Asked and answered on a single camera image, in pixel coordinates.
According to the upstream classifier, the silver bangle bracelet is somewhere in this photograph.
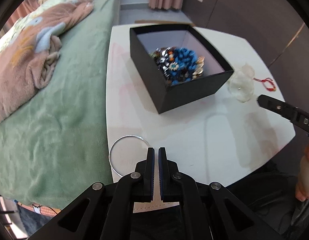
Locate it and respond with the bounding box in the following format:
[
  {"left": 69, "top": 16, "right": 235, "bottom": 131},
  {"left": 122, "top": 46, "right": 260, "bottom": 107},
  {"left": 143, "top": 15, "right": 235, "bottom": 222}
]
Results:
[{"left": 108, "top": 134, "right": 151, "bottom": 177}]

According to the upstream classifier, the black jewelry box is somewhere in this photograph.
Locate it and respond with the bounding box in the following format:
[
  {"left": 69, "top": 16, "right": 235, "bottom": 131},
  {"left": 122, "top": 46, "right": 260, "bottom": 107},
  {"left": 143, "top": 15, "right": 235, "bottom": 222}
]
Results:
[{"left": 129, "top": 24, "right": 234, "bottom": 114}]

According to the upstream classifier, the blue fabric flower jewelry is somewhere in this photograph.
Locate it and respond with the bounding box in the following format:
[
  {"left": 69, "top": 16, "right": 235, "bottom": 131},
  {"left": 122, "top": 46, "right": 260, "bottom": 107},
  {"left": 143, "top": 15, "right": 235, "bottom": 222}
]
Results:
[{"left": 166, "top": 47, "right": 201, "bottom": 86}]

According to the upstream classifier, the person's hand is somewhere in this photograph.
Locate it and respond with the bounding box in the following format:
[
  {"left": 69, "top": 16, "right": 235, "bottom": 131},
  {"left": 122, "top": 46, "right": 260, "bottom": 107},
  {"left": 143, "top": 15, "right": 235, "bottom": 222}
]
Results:
[{"left": 295, "top": 144, "right": 309, "bottom": 202}]

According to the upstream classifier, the white organza pouch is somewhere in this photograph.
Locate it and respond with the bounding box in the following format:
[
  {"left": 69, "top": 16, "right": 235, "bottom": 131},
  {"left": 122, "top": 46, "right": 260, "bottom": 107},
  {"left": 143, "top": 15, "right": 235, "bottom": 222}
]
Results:
[{"left": 228, "top": 63, "right": 255, "bottom": 103}]

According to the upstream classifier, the green bed sheet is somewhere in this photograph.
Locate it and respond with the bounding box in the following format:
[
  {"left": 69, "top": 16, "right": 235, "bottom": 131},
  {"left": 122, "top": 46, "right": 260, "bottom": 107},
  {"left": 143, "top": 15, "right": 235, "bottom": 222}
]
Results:
[{"left": 0, "top": 0, "right": 120, "bottom": 209}]

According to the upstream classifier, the brown cardboard sheet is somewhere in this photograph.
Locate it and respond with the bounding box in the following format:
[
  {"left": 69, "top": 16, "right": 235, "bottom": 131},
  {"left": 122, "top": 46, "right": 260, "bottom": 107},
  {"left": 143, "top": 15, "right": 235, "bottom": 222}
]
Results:
[{"left": 134, "top": 20, "right": 196, "bottom": 27}]

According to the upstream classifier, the pink patterned blanket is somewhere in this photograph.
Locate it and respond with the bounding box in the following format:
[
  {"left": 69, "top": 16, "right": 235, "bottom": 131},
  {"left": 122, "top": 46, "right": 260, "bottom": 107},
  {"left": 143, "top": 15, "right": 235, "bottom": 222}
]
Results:
[{"left": 0, "top": 0, "right": 94, "bottom": 123}]

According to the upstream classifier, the pink curtain left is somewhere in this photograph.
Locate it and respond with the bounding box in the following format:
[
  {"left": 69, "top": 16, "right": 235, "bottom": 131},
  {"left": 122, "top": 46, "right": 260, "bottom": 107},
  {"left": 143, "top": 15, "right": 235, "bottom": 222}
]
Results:
[{"left": 5, "top": 0, "right": 39, "bottom": 29}]

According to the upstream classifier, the red string bracelet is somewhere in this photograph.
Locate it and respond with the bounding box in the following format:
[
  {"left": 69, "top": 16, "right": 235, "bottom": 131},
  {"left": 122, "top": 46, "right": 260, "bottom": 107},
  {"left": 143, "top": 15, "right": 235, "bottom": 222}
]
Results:
[{"left": 252, "top": 77, "right": 277, "bottom": 92}]

